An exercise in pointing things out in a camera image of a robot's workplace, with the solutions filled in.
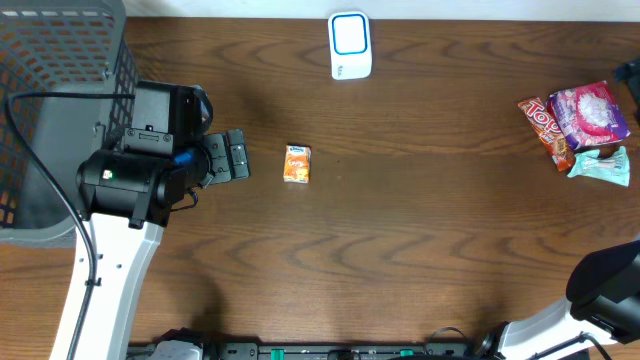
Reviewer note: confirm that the red purple pad packet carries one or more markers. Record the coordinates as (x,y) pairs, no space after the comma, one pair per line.
(588,116)

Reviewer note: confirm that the white barcode scanner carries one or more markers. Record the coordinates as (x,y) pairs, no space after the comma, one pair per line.
(350,45)

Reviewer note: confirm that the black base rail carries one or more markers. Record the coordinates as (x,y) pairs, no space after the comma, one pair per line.
(252,351)

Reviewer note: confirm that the orange Kleenex tissue pack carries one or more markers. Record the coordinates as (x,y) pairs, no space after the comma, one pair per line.
(297,164)

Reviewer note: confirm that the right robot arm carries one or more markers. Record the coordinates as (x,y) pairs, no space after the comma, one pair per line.
(600,306)

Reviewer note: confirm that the grey plastic mesh basket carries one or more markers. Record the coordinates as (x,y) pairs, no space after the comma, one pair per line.
(71,59)

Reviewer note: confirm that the red snack bar wrapper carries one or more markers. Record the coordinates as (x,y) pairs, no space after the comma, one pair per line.
(548,132)

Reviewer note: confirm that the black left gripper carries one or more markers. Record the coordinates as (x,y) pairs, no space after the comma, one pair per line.
(216,158)

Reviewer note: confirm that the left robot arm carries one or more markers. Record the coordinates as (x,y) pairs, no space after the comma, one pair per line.
(126,198)

